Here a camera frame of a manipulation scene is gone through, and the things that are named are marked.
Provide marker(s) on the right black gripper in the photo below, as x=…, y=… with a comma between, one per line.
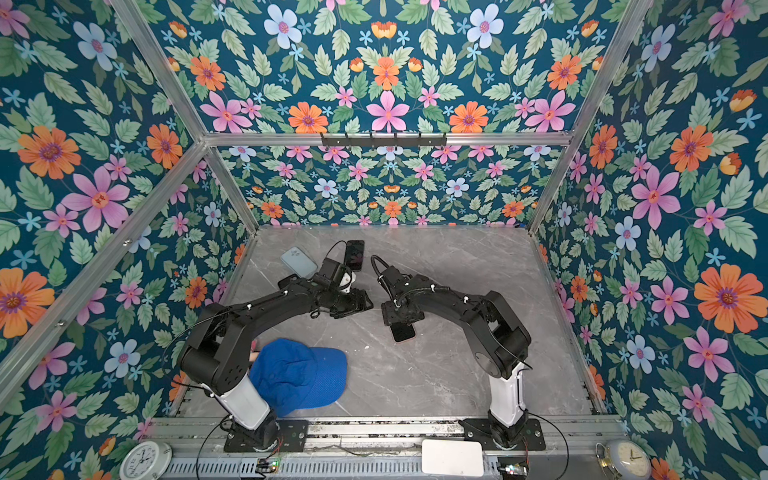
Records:
x=388, y=315

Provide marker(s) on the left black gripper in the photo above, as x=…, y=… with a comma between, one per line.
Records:
x=357, y=304

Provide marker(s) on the pink-edged smartphone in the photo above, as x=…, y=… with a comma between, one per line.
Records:
x=402, y=332

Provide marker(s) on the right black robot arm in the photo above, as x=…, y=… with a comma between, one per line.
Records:
x=497, y=338

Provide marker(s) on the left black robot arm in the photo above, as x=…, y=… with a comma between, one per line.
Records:
x=216, y=352

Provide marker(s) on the light blue phone case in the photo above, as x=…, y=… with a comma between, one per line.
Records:
x=299, y=262

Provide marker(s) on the blue-edged smartphone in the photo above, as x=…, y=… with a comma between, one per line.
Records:
x=354, y=254

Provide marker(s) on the blue baseball cap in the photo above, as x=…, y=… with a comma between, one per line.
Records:
x=291, y=376

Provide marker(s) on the white rectangular box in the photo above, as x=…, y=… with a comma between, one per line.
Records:
x=452, y=458

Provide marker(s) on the silver alarm clock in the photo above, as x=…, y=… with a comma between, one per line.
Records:
x=623, y=459

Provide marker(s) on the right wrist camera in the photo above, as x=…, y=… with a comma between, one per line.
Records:
x=393, y=281

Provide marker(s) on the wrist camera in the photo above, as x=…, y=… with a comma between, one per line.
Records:
x=335, y=275
x=393, y=281

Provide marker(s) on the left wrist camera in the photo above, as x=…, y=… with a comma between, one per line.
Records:
x=335, y=275

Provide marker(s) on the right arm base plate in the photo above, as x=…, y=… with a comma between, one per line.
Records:
x=528, y=435

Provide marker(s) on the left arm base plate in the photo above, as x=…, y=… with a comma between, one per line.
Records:
x=270, y=437

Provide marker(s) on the black hook rail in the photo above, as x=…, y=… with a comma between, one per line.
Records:
x=371, y=140

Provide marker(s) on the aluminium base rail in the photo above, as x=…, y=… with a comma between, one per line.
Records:
x=380, y=448

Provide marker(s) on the white wall clock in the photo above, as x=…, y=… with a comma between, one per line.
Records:
x=147, y=460

